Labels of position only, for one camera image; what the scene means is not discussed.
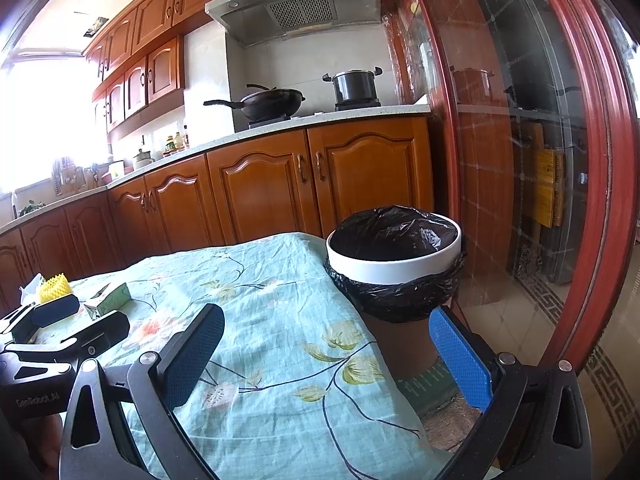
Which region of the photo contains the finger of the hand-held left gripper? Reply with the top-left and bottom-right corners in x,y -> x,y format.
0,294 -> 81,343
0,310 -> 131,386

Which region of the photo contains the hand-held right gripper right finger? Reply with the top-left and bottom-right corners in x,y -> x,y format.
429,306 -> 593,480

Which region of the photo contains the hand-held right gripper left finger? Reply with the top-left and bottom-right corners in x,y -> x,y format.
59,304 -> 226,480

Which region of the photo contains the yellow ridged sponge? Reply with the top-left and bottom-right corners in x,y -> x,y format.
39,272 -> 68,303

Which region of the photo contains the white round bin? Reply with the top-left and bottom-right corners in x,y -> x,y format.
326,210 -> 462,286

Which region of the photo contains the black plastic bin liner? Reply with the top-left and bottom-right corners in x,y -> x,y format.
325,205 -> 468,323

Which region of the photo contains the thin white plastic bag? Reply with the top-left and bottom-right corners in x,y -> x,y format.
19,272 -> 46,306

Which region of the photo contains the green paper box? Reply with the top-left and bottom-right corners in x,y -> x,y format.
84,282 -> 132,318

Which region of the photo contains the brown box with green label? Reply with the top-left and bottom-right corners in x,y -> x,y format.
360,305 -> 481,416

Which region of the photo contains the light green floral tablecloth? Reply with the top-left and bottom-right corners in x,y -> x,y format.
30,232 -> 451,480

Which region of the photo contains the wooden lower kitchen cabinet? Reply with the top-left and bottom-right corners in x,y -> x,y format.
0,115 -> 436,311

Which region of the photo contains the wooden kitchen cabinet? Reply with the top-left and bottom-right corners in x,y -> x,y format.
0,115 -> 436,311
82,0 -> 381,133

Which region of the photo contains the bamboo folding chair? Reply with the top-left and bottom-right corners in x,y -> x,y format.
520,120 -> 568,231

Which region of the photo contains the red framed glass door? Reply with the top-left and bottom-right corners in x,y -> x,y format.
385,0 -> 640,396

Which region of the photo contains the group of condiment bottles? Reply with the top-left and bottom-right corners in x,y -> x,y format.
162,125 -> 193,153

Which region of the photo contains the black wok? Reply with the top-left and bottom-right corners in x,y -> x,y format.
203,84 -> 306,122

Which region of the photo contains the steel cooking pot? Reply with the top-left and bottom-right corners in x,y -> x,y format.
322,66 -> 383,105

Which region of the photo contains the wooden upper kitchen cabinet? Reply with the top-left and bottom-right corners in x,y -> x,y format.
82,0 -> 381,133

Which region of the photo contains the steel range hood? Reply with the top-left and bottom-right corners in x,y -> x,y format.
205,0 -> 382,48

